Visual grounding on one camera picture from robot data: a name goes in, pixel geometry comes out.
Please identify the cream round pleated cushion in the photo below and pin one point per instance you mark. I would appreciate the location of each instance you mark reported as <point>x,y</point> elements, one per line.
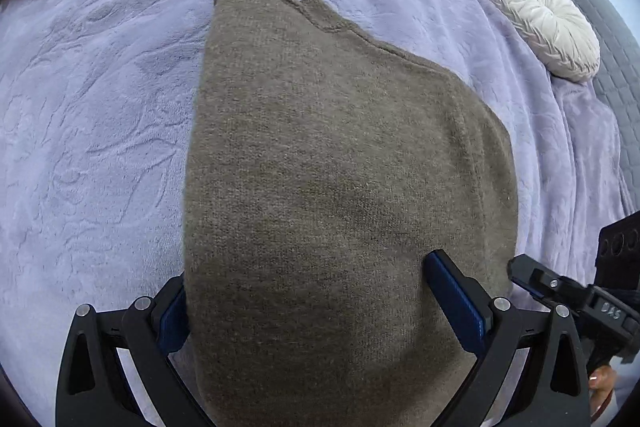
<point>558,33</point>

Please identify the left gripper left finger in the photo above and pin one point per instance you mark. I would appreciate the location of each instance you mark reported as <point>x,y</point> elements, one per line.
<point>92,385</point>

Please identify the lavender embossed bed blanket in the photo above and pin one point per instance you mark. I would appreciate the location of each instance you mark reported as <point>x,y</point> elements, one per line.
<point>96,112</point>

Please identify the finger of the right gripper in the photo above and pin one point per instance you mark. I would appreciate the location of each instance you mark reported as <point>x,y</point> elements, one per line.
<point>532,276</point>

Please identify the grey quilted headboard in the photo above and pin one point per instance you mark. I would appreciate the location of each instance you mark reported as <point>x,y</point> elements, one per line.
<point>617,84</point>

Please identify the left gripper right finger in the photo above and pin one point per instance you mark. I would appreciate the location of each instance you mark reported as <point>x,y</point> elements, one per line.
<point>552,389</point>

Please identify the brown knit sweater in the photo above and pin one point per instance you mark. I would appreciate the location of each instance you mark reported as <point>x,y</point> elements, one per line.
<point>323,166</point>

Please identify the black camera module box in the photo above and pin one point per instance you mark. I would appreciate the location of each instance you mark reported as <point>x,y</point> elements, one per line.
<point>618,257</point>

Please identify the person right hand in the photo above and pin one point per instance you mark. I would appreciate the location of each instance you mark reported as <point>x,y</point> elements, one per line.
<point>601,385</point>

